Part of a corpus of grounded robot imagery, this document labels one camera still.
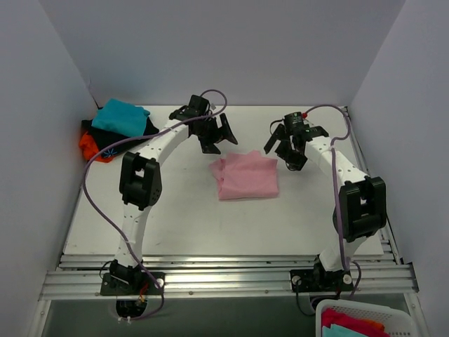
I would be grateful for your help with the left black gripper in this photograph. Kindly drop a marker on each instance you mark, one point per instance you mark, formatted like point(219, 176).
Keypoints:
point(213, 133)

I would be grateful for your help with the orange folded t-shirt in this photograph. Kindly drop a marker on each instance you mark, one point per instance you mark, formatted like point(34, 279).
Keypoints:
point(89, 149)

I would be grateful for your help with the aluminium rail frame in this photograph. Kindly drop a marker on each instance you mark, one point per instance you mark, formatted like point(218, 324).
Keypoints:
point(207, 248)

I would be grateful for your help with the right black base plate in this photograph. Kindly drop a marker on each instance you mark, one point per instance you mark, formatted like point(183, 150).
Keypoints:
point(317, 280)

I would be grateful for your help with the white laundry basket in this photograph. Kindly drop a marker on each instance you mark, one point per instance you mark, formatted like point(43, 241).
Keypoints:
point(395, 322)

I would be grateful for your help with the teal folded t-shirt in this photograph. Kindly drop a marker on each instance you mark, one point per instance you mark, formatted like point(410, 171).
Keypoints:
point(122, 118)

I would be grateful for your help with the orange shirt in basket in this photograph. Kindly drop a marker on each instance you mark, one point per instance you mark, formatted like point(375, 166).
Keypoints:
point(375, 324)

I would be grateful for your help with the pink t-shirt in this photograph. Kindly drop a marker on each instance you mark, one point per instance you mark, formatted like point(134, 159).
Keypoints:
point(245, 176)

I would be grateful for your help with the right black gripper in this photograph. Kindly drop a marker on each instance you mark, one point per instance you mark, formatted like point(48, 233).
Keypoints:
point(285, 148)

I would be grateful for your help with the teal shirt in basket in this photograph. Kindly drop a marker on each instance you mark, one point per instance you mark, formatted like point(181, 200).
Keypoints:
point(339, 331)

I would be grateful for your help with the black folded t-shirt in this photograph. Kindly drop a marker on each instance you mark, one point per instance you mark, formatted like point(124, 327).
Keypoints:
point(104, 139)

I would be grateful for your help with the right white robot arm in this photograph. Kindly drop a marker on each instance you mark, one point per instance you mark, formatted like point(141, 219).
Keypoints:
point(360, 209)

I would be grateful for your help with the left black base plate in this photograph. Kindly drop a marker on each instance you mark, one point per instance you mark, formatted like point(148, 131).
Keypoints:
point(154, 282)

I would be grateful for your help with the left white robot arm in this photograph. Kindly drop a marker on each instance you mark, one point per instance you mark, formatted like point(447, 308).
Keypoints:
point(140, 182)

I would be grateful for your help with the red shirt in basket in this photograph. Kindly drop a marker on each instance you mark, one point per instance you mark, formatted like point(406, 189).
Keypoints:
point(329, 316)

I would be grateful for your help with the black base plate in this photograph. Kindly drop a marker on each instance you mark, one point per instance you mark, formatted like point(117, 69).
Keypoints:
point(154, 282)
point(317, 280)

